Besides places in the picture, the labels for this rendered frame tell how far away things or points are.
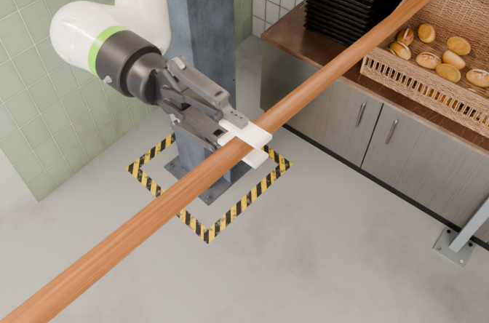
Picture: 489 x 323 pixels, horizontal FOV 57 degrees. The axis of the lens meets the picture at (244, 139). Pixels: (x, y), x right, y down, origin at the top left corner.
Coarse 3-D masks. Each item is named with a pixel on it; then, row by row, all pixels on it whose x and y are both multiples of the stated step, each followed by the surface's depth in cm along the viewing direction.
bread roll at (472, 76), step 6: (468, 72) 175; (474, 72) 173; (480, 72) 172; (486, 72) 172; (468, 78) 175; (474, 78) 173; (480, 78) 172; (486, 78) 171; (474, 84) 175; (480, 84) 173; (486, 84) 172
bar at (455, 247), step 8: (488, 200) 164; (480, 208) 169; (488, 208) 166; (472, 216) 178; (480, 216) 171; (488, 216) 169; (472, 224) 177; (480, 224) 174; (448, 232) 199; (464, 232) 183; (472, 232) 180; (440, 240) 198; (448, 240) 198; (456, 240) 189; (464, 240) 186; (440, 248) 194; (448, 248) 195; (456, 248) 192; (464, 248) 195; (472, 248) 195; (448, 256) 193; (456, 256) 193; (464, 256) 193; (456, 264) 191; (464, 264) 191
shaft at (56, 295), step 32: (416, 0) 92; (384, 32) 83; (352, 64) 76; (288, 96) 67; (224, 160) 57; (192, 192) 54; (128, 224) 49; (160, 224) 51; (96, 256) 46; (64, 288) 44; (32, 320) 41
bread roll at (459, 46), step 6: (456, 36) 185; (450, 42) 185; (456, 42) 184; (462, 42) 182; (468, 42) 182; (450, 48) 185; (456, 48) 184; (462, 48) 182; (468, 48) 181; (456, 54) 185; (462, 54) 183
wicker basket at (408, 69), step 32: (448, 0) 184; (480, 0) 177; (416, 32) 195; (448, 32) 189; (480, 32) 181; (384, 64) 170; (416, 64) 183; (480, 64) 183; (416, 96) 170; (448, 96) 160; (480, 96) 152; (480, 128) 160
